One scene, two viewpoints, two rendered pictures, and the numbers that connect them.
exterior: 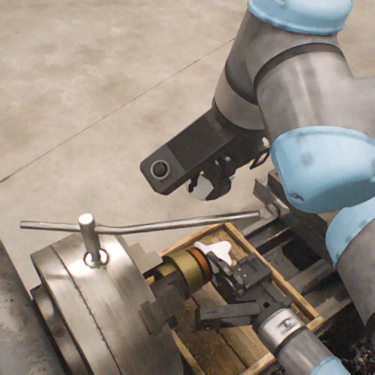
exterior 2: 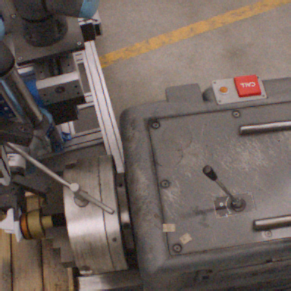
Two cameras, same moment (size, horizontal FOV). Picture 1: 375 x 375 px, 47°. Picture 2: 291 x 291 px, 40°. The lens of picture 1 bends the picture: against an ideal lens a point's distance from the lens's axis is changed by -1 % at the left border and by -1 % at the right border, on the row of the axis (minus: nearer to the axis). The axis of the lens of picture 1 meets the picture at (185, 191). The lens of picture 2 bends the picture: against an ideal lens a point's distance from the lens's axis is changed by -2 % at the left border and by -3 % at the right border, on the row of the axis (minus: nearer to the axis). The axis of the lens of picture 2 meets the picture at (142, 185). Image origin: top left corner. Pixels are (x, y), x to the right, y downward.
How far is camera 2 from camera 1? 0.84 m
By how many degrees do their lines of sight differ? 64
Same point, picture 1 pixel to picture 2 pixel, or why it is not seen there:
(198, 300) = (39, 251)
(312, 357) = not seen: hidden behind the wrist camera
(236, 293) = (19, 189)
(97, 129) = not seen: outside the picture
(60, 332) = (120, 186)
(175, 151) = (11, 128)
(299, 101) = not seen: outside the picture
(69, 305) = (107, 176)
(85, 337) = (107, 163)
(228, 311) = (30, 183)
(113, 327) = (92, 164)
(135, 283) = (69, 176)
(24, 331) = (133, 169)
